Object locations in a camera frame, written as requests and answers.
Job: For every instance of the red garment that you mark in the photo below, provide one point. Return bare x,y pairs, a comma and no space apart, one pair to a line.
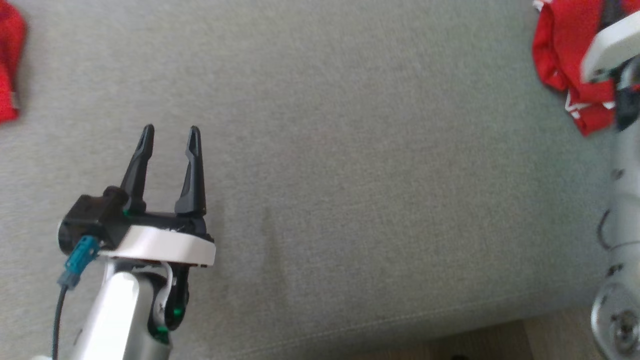
7,60

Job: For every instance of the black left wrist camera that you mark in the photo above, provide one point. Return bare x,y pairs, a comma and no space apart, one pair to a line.
90,220

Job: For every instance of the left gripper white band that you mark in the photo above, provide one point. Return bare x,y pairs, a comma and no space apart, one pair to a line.
165,245

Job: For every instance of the grey fabric sofa seat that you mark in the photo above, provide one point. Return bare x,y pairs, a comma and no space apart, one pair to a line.
350,150

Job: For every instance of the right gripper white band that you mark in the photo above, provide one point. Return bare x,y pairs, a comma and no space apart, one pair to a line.
615,47

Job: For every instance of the red white-striped shorts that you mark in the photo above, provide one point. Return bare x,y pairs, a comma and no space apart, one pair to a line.
560,50

